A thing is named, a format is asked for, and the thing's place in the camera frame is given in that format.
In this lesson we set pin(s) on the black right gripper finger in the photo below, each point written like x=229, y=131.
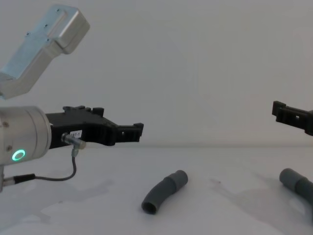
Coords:
x=293, y=117

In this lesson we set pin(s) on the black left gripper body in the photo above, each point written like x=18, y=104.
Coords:
x=95, y=127

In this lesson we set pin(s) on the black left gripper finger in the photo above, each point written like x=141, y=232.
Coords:
x=128, y=134

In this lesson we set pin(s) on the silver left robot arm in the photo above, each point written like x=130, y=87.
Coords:
x=24, y=132

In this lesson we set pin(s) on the grey plastic pipe elbow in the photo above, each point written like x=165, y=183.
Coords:
x=291, y=178
x=168, y=184

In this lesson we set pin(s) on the white table cloth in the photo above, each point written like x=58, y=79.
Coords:
x=102, y=210

